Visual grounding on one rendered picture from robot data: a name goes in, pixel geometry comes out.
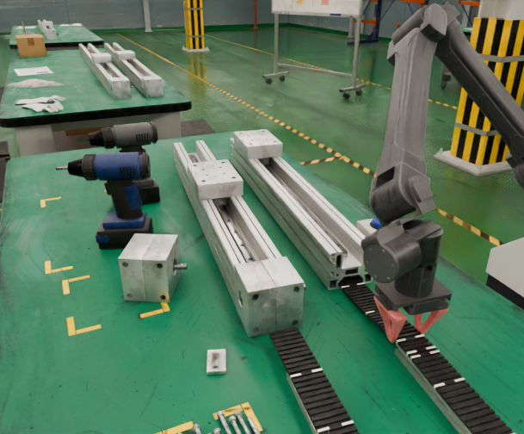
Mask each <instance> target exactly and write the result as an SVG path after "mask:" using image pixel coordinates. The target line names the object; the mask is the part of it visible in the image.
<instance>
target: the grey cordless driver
mask: <svg viewBox="0 0 524 434"><path fill-rule="evenodd" d="M86 141H89V143H90V144H91V145H92V146H102V147H104V148H105V149H113V148H114V147H115V146H116V148H117V149H118V148H121V149H120V150H119V152H140V154H141V155H142V154H143V152H146V149H145V148H144V147H142V146H147V145H150V144H151V142H152V143H153V144H156V143H157V127H156V125H155V124H154V123H153V122H150V124H148V122H141V123H133V124H124V125H115V126H113V128H111V127H102V130H100V131H97V132H94V133H90V134H89V138H88V139H79V140H78V142H86ZM132 181H134V182H136V183H137V186H138V189H139V194H140V197H141V200H142V203H143V204H148V203H154V202H160V191H159V187H158V185H157V183H156V181H155V179H154V178H152V177H151V175H149V176H148V178H144V177H142V179H135V180H132Z"/></svg>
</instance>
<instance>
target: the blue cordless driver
mask: <svg viewBox="0 0 524 434"><path fill-rule="evenodd" d="M56 170H57V171H59V170H68V172H69V174H70V175H73V176H77V177H84V178H85V179H86V181H95V180H97V179H99V180H100V181H106V182H105V183H104V185H105V188H106V191H107V193H108V195H111V196H112V200H113V203H114V208H115V211H116V212H110V213H107V214H106V216H105V219H102V221H101V223H100V225H99V227H98V229H97V232H96V243H98V246H99V248H100V250H109V249H125V248H126V246H127V244H128V243H129V241H130V240H131V238H132V237H133V235H134V234H135V233H145V234H153V226H152V218H151V217H150V216H146V212H145V211H142V209H141V206H142V205H143V203H142V200H141V197H140V194H139V189H138V186H137V183H136V182H134V181H132V180H135V179H142V177H144V178H148V176H149V175H150V174H151V162H150V157H149V155H147V153H146V152H143V154H142V155H141V154H140V152H113V153H97V155H95V154H85V155H84V156H83V157H82V158H79V159H76V160H72V161H70V162H69V163H68V165H67V167H56Z"/></svg>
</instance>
